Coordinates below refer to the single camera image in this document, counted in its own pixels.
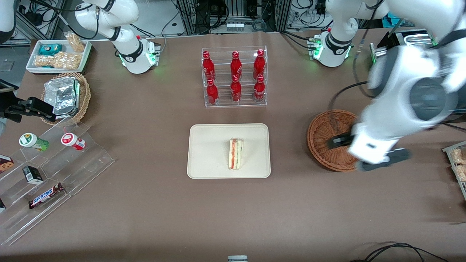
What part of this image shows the white rectangular snack tray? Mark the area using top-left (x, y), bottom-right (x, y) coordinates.
top-left (25, 39), bottom-right (92, 75)

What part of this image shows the red lid drink cup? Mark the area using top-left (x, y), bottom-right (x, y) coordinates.
top-left (61, 132), bottom-right (87, 151)

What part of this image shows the red cola bottle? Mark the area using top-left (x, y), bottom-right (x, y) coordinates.
top-left (230, 51), bottom-right (243, 81)
top-left (206, 79), bottom-right (219, 106)
top-left (253, 49), bottom-right (265, 80)
top-left (230, 75), bottom-right (242, 103)
top-left (253, 75), bottom-right (266, 103)
top-left (202, 51), bottom-right (216, 82)

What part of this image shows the teal snack packet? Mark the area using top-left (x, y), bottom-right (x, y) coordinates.
top-left (38, 44), bottom-right (63, 56)

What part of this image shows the small black box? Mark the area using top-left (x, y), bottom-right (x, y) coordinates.
top-left (22, 166), bottom-right (44, 184)

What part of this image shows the green lid drink cup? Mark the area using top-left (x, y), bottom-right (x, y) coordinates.
top-left (19, 132), bottom-right (50, 152)

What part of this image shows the clear acrylic bottle rack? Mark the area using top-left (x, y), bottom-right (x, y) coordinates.
top-left (201, 45), bottom-right (268, 108)

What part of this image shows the small clear peanut bag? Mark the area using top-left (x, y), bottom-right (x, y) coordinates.
top-left (64, 32), bottom-right (86, 53)

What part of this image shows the triangular sandwich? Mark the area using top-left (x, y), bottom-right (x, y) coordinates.
top-left (228, 137), bottom-right (245, 170)

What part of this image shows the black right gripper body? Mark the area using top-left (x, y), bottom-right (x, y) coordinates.
top-left (0, 79), bottom-right (18, 123)

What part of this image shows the Snickers chocolate bar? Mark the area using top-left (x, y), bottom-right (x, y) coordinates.
top-left (28, 182), bottom-right (66, 210)

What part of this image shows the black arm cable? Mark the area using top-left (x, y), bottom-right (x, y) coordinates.
top-left (329, 81), bottom-right (369, 110)

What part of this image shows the cream rectangular tray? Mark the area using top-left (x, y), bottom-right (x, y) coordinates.
top-left (187, 123), bottom-right (271, 179)

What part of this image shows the black floor cable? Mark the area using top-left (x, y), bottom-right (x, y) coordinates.
top-left (349, 242), bottom-right (450, 262)

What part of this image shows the round brown wicker basket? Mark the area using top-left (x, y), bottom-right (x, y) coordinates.
top-left (307, 110), bottom-right (364, 172)

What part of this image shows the light brown wicker basket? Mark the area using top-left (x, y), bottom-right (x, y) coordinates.
top-left (40, 72), bottom-right (91, 126)

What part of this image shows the silver foil package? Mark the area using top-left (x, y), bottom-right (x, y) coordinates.
top-left (43, 77), bottom-right (81, 118)

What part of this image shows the brown table cloth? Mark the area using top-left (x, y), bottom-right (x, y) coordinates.
top-left (0, 31), bottom-right (466, 262)

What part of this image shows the right edge snack tray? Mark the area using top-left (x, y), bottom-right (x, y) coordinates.
top-left (442, 141), bottom-right (466, 201)

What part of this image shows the large clear peanut bag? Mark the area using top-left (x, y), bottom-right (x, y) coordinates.
top-left (34, 52), bottom-right (82, 70)

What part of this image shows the cookie box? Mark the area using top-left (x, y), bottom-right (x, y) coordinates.
top-left (0, 155), bottom-right (15, 174)

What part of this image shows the clear acrylic stepped display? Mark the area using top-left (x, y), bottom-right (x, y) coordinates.
top-left (0, 116), bottom-right (116, 246)

